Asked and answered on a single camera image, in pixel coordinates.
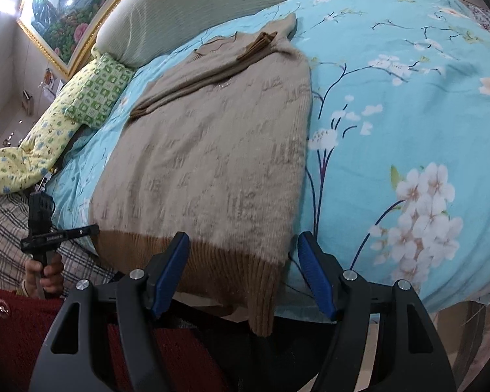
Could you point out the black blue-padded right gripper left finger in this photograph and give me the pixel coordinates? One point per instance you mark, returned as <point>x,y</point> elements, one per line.
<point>71,355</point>

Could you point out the beige knitted sweater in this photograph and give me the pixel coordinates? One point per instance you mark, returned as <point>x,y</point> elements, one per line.
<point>214,148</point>

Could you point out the person's left hand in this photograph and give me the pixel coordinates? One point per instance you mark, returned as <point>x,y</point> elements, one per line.
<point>49,278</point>

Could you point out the yellow floral quilt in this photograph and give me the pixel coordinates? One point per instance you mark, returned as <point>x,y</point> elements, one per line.
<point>26,164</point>

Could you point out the green white patterned pillow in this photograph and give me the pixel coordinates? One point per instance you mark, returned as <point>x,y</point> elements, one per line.
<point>95,98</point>

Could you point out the light blue floral bedsheet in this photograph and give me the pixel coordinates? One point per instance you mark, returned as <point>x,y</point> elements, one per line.
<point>397,181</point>

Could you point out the gold framed landscape painting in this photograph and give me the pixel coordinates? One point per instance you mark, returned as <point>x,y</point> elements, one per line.
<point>64,30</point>

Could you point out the purple floral cloth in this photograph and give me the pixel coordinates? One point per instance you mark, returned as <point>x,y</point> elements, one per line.
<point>479,14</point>

